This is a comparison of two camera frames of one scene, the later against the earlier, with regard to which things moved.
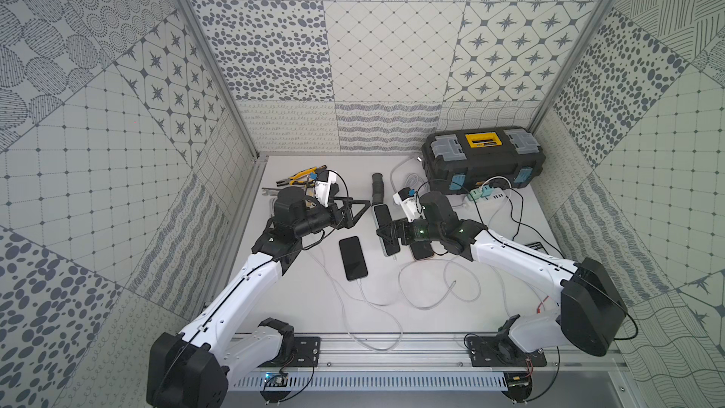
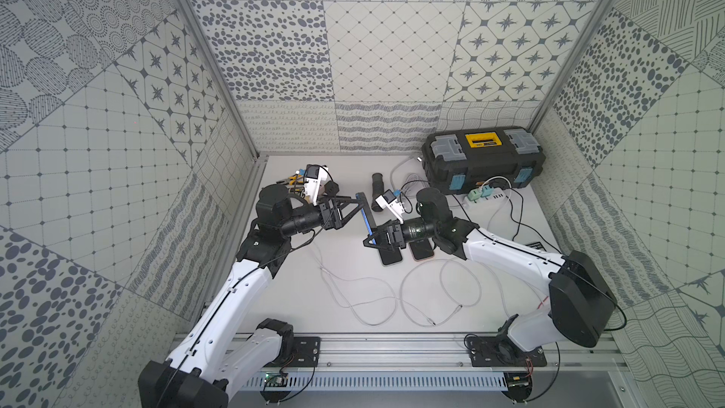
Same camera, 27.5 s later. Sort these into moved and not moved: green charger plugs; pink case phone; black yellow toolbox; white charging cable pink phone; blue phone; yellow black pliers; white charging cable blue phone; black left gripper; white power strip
Moved: white charging cable blue phone; blue phone; white charging cable pink phone
Not moved: green charger plugs; pink case phone; yellow black pliers; black left gripper; white power strip; black yellow toolbox
